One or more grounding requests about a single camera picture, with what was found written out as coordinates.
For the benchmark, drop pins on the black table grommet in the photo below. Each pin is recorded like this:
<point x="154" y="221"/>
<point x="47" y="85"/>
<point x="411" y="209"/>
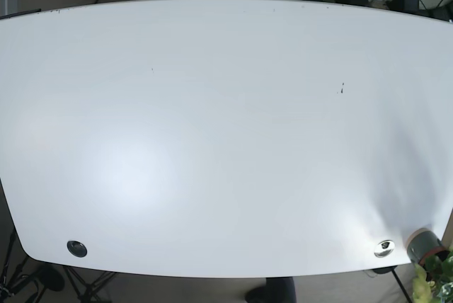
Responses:
<point x="77" y="249"/>

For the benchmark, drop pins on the silver table grommet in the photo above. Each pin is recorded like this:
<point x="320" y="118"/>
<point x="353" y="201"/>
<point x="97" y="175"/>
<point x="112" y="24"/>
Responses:
<point x="384" y="248"/>

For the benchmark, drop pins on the grey plant pot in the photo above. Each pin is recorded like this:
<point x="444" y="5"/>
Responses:
<point x="424" y="243"/>

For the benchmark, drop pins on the green potted plant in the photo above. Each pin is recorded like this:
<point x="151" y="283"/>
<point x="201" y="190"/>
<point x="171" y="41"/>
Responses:
<point x="433" y="279"/>

